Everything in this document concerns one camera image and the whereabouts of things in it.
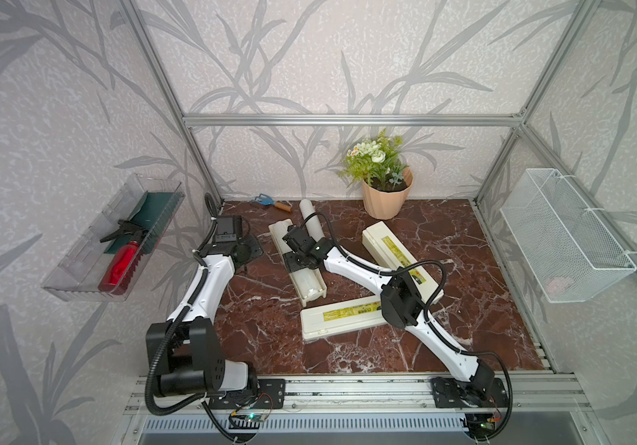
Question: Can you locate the red spray bottle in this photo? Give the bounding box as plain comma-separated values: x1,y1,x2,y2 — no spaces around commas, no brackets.
98,220,147,295

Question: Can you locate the white wire basket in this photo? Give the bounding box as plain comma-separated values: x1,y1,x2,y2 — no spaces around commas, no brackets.
500,168,637,303

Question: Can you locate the blue garden trowel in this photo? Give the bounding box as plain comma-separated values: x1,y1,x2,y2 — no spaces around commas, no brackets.
252,194,293,213

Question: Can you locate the potted green plant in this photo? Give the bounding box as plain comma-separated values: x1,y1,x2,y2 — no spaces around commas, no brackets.
339,129,412,221

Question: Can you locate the cream dispenser box base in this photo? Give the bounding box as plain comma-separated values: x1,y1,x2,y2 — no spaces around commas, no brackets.
268,219,327,308

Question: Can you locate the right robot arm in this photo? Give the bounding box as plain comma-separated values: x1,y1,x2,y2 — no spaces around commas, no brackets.
281,211,513,406

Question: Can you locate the green cloth in tray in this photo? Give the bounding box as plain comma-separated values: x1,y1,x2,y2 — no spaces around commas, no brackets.
105,192,181,254

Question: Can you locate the right white plastic wrap roll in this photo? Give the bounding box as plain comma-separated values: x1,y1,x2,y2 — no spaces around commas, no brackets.
299,198,325,241

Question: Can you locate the cream dispenser lid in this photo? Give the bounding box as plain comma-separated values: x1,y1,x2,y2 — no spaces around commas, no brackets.
300,296,387,342

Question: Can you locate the clear wall tray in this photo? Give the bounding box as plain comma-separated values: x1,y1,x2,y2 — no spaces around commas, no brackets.
42,174,185,302

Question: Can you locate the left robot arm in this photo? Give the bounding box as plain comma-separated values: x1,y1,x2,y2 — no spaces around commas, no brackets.
144,235,264,416

